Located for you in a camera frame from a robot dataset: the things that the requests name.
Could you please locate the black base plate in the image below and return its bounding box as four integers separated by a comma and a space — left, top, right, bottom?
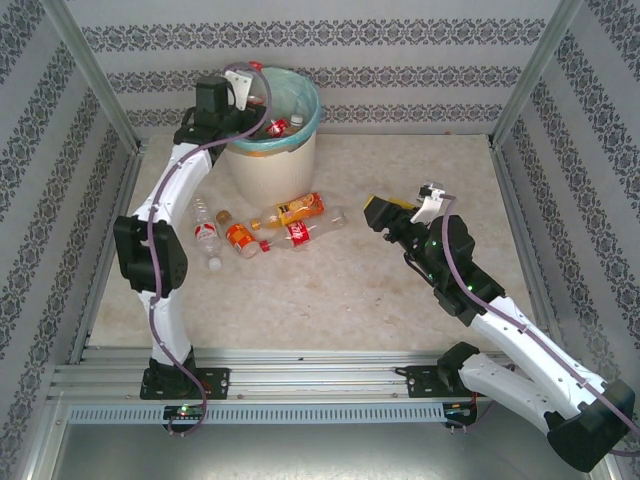
403, 364, 481, 400
139, 367, 231, 401

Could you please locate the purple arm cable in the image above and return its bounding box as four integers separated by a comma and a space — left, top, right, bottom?
147, 59, 274, 439
439, 193, 640, 459

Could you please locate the right circuit board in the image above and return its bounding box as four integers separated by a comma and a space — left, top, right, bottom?
443, 401, 479, 419

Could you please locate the aluminium frame post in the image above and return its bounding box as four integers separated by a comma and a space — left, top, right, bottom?
489, 0, 585, 146
39, 0, 146, 154

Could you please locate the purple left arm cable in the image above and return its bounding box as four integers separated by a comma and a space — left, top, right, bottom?
147, 59, 274, 439

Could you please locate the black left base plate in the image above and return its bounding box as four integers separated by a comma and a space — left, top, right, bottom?
139, 367, 231, 401

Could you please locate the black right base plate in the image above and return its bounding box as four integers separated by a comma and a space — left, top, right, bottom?
403, 364, 481, 400

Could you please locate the red label cola bottle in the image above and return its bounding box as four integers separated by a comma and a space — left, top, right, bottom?
258, 205, 348, 254
263, 117, 292, 139

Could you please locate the cream plastic waste bin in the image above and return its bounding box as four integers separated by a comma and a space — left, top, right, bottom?
223, 132, 317, 206

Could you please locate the aluminium mounting rail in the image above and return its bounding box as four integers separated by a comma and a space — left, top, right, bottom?
47, 347, 586, 404

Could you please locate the small orange bottle gold cap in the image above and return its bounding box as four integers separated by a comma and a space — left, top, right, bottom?
215, 209, 260, 260

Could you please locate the circuit board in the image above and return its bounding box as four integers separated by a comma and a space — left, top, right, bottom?
443, 401, 479, 419
163, 404, 207, 420

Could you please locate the teal plastic bin liner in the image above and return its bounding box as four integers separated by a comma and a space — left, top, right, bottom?
219, 64, 322, 151

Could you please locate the aluminium side rail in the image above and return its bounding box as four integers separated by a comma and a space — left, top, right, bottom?
489, 142, 569, 361
67, 142, 149, 364

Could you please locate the orange juice plastic bottle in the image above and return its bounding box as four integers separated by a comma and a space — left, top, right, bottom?
249, 192, 325, 230

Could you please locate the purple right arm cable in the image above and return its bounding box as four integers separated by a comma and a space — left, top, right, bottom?
439, 193, 640, 459

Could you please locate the clear water bottle white cap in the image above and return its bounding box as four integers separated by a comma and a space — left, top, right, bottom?
191, 196, 225, 271

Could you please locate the grey slotted cable duct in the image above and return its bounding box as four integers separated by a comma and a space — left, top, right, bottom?
67, 402, 446, 426

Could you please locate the left circuit board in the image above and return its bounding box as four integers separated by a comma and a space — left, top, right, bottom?
163, 404, 207, 420

